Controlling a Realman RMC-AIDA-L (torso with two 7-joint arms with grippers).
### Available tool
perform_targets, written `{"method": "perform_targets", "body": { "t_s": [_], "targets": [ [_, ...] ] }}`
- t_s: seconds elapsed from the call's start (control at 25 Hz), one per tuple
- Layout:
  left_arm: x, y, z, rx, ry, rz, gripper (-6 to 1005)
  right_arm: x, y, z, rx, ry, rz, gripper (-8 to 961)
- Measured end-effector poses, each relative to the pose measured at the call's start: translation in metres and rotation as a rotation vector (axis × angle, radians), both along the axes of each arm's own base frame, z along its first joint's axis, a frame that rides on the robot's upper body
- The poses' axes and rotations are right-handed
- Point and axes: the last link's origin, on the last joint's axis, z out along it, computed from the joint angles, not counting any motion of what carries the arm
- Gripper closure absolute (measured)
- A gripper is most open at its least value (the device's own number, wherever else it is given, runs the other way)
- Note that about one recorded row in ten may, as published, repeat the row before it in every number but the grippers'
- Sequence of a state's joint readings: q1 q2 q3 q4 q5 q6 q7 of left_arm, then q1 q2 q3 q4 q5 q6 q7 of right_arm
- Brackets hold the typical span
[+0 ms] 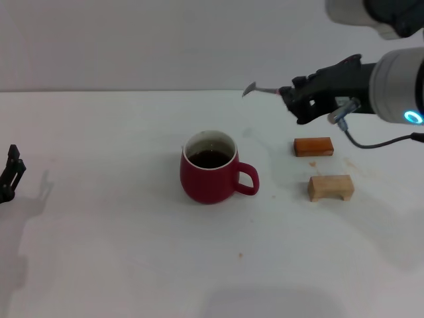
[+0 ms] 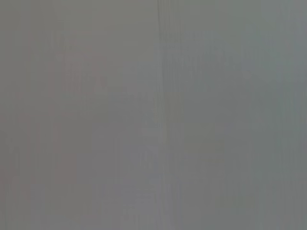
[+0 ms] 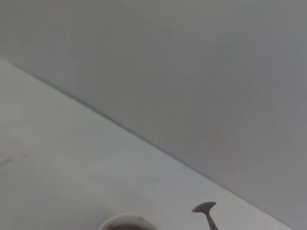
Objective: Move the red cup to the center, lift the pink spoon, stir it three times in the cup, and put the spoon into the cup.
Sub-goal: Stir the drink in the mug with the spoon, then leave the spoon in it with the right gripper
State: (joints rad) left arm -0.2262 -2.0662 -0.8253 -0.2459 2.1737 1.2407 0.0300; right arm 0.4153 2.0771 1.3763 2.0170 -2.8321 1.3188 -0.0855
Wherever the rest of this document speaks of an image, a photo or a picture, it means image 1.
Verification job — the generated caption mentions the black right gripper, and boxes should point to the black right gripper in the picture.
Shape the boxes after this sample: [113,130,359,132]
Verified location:
[278,54,378,125]

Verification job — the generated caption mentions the pink handled metal spoon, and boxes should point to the pink handled metal spoon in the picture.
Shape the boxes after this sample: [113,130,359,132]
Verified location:
[241,81,283,98]

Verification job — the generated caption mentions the red ceramic coffee cup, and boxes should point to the red ceramic coffee cup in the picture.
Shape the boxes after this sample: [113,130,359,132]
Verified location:
[180,129,260,205]

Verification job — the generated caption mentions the dark orange wooden block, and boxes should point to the dark orange wooden block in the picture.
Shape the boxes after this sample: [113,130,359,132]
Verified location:
[293,136,335,158]

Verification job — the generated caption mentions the light wooden bridge block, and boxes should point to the light wooden bridge block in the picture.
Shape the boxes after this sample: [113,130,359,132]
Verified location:
[307,174,355,203]

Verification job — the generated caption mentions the black cable with silver plug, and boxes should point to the black cable with silver plug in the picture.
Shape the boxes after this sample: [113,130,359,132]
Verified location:
[327,97,424,149]

